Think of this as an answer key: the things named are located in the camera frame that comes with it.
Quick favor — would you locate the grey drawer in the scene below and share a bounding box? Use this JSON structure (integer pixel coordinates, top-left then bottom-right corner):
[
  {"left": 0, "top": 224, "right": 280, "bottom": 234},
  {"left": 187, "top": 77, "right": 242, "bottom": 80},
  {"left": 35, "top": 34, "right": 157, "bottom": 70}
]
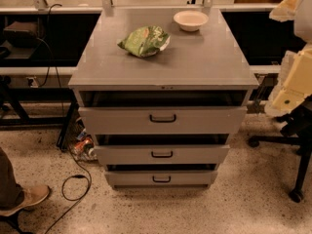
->
[
  {"left": 95, "top": 144, "right": 229, "bottom": 165},
  {"left": 105, "top": 171, "right": 217, "bottom": 187},
  {"left": 79, "top": 107, "right": 247, "bottom": 135}
]

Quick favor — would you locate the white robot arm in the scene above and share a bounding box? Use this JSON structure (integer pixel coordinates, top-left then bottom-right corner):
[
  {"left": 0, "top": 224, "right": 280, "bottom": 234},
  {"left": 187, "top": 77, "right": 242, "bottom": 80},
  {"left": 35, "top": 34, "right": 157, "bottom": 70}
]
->
[{"left": 264, "top": 0, "right": 312, "bottom": 116}]

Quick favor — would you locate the grey drawer cabinet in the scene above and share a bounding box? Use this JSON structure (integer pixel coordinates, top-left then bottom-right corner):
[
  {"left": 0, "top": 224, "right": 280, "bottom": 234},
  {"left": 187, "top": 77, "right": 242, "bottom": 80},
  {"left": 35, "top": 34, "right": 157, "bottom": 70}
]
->
[{"left": 69, "top": 9, "right": 258, "bottom": 175}]

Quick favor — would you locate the grey top drawer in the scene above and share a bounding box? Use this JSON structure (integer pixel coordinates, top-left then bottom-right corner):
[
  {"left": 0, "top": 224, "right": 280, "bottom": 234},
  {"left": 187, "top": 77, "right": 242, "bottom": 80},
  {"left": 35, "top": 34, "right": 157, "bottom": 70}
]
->
[{"left": 79, "top": 107, "right": 247, "bottom": 135}]

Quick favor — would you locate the grey bottom drawer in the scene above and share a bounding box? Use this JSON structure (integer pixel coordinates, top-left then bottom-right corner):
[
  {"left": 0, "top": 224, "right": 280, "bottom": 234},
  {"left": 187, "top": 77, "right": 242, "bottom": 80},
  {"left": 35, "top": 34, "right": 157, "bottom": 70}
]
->
[{"left": 105, "top": 171, "right": 217, "bottom": 187}]

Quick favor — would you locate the green chip bag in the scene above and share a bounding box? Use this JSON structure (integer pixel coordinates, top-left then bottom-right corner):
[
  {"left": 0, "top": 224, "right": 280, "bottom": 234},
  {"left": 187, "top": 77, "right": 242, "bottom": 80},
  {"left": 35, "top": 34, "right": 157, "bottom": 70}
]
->
[{"left": 118, "top": 25, "right": 171, "bottom": 58}]

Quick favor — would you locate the crushed orange can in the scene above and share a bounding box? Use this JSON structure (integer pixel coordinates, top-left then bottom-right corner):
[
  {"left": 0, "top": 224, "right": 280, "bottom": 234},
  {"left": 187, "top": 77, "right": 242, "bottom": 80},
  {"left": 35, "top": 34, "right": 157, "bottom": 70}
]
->
[{"left": 73, "top": 137, "right": 94, "bottom": 155}]

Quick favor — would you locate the white bowl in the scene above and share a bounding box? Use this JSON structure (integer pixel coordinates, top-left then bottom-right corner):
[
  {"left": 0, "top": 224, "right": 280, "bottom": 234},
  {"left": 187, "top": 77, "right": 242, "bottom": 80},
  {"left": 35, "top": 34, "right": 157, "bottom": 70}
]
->
[{"left": 174, "top": 11, "right": 209, "bottom": 32}]

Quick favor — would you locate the black office chair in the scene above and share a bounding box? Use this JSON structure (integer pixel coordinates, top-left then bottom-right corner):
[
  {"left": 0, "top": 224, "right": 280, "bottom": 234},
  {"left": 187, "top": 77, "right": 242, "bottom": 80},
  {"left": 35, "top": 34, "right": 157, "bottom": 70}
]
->
[{"left": 248, "top": 97, "right": 312, "bottom": 203}]

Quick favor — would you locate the tan shoe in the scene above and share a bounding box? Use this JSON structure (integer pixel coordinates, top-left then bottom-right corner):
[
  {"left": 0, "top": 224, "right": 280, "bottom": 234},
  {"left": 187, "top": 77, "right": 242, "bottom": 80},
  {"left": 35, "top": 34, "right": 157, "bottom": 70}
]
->
[{"left": 0, "top": 185, "right": 50, "bottom": 216}]

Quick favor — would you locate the dark box on shelf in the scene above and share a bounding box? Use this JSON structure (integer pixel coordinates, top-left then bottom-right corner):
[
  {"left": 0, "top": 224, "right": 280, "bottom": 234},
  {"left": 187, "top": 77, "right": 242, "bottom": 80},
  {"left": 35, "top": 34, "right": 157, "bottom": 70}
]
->
[{"left": 3, "top": 21, "right": 40, "bottom": 48}]

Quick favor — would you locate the brown trouser leg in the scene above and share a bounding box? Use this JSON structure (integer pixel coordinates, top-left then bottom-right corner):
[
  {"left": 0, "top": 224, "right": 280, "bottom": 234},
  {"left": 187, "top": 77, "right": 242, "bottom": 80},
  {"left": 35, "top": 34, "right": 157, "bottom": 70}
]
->
[{"left": 0, "top": 148, "right": 24, "bottom": 211}]

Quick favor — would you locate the wire trash basket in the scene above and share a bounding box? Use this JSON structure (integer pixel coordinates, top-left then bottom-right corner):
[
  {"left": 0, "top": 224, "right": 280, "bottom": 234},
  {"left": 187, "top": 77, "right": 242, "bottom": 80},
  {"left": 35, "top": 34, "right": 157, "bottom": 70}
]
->
[{"left": 63, "top": 110, "right": 98, "bottom": 162}]

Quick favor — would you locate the black floor cable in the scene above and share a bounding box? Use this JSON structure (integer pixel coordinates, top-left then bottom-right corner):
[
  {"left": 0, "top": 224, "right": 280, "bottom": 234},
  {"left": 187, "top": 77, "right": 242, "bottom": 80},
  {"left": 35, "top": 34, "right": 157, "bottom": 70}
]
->
[{"left": 36, "top": 3, "right": 93, "bottom": 234}]

